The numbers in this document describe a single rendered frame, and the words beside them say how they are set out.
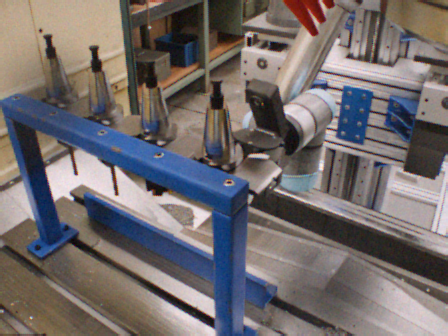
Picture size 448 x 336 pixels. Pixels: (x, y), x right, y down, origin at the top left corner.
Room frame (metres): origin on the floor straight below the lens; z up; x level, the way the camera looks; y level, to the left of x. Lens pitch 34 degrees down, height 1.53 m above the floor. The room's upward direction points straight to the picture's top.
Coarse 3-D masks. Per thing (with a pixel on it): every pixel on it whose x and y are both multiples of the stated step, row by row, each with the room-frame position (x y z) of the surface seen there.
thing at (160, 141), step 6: (138, 126) 0.57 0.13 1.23; (174, 126) 0.57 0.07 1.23; (138, 132) 0.55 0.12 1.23; (168, 132) 0.55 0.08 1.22; (174, 132) 0.55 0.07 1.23; (138, 138) 0.55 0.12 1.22; (144, 138) 0.55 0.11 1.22; (150, 138) 0.54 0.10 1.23; (156, 138) 0.54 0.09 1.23; (162, 138) 0.54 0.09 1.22; (168, 138) 0.54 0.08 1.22; (174, 138) 0.55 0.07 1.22; (156, 144) 0.53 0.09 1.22; (162, 144) 0.54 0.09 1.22
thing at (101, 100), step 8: (88, 72) 0.62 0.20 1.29; (96, 72) 0.62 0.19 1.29; (104, 72) 0.62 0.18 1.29; (96, 80) 0.61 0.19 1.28; (104, 80) 0.62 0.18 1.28; (96, 88) 0.61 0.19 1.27; (104, 88) 0.61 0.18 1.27; (88, 96) 0.62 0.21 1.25; (96, 96) 0.61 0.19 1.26; (104, 96) 0.61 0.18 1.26; (112, 96) 0.62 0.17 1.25; (96, 104) 0.61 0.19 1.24; (104, 104) 0.61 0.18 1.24; (112, 104) 0.62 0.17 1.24; (96, 112) 0.61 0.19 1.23; (104, 112) 0.61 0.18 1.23; (112, 112) 0.61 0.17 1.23
